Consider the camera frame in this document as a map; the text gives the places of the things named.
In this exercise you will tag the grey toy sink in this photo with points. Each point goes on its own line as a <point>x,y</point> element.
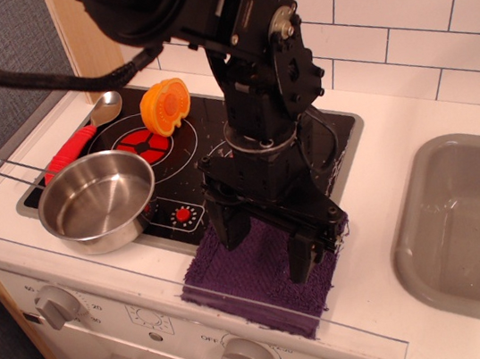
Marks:
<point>437,249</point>

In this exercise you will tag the purple cloth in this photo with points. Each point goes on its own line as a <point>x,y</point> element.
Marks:
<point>253,281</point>

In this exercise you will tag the black toy stove top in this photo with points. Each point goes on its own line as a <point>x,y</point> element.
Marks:
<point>181,219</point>

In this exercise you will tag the orange toy pumpkin half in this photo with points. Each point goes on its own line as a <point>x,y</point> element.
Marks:
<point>164,106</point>

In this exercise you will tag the stainless steel pot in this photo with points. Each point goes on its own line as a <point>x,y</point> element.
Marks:
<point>100,202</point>

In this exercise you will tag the wooden side panel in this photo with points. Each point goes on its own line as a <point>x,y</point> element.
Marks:
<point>90,52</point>

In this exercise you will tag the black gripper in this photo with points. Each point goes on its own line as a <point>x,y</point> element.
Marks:
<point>277,183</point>

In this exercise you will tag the red handled metal spoon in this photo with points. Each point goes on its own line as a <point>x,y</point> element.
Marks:
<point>106,109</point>

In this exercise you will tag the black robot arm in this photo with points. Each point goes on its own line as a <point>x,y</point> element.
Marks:
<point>269,82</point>

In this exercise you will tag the grey timer knob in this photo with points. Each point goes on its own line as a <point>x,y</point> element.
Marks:
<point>57,306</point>

